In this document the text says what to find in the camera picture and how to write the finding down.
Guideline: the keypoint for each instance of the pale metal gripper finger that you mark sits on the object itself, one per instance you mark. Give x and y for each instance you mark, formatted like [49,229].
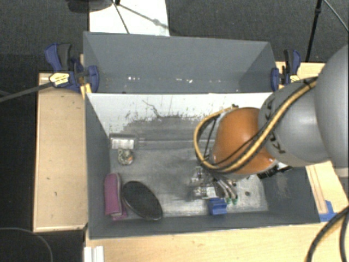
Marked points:
[195,193]
[198,175]

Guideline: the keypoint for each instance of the blue plastic block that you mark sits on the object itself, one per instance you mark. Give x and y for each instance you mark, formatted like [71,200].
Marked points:
[217,207]

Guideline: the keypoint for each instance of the black oval disc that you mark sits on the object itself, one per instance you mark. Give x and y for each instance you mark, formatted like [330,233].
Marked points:
[141,201]

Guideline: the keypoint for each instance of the small round speckled thing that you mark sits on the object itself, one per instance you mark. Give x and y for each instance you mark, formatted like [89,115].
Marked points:
[125,156]

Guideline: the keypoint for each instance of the purple cloth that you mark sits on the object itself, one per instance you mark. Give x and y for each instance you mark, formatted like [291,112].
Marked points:
[113,198]

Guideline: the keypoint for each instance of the grey metal bin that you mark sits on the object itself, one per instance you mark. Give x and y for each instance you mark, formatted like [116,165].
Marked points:
[169,64]

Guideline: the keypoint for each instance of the pale wood board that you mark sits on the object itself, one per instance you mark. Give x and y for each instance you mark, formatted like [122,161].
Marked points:
[60,157]

